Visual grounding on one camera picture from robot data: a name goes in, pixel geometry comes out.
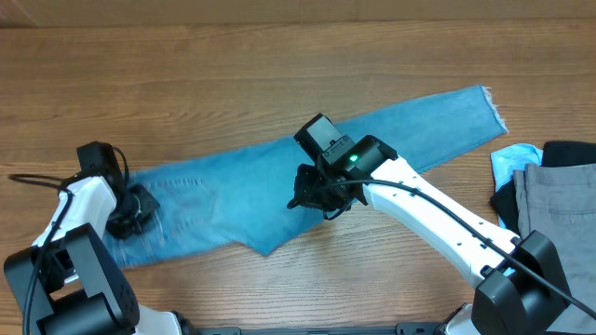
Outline light blue denim jeans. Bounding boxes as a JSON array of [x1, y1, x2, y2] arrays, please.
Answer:
[[103, 86, 508, 268]]

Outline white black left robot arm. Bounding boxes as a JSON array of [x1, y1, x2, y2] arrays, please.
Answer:
[[4, 141, 197, 335]]

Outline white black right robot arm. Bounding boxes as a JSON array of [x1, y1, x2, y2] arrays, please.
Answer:
[[288, 114, 571, 335]]

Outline light blue shirt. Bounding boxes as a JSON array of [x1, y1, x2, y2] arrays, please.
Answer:
[[490, 143, 543, 234]]

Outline brown cardboard back panel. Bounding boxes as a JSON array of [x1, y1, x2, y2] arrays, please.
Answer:
[[1, 0, 595, 28]]

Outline grey trousers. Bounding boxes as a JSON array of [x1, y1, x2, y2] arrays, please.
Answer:
[[513, 164, 595, 309]]

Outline black garment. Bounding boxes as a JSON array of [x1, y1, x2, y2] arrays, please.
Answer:
[[489, 141, 596, 236]]

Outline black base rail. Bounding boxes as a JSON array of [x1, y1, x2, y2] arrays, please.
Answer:
[[197, 322, 440, 335]]

